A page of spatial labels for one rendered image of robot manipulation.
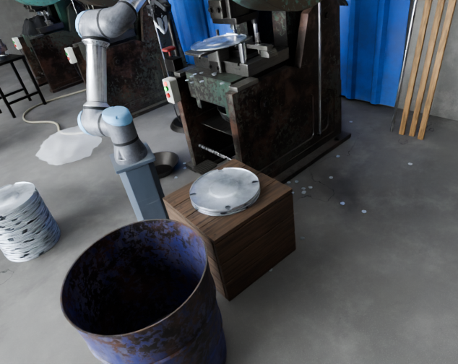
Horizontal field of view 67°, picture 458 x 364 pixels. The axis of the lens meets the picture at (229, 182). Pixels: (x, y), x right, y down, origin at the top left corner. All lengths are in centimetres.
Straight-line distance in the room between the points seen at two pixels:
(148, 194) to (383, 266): 109
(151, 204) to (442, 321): 128
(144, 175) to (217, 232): 54
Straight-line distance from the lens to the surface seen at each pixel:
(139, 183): 167
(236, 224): 128
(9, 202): 204
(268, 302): 148
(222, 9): 185
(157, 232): 123
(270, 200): 137
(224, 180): 146
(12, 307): 194
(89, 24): 171
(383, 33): 275
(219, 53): 185
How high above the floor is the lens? 120
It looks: 34 degrees down
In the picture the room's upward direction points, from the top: 11 degrees counter-clockwise
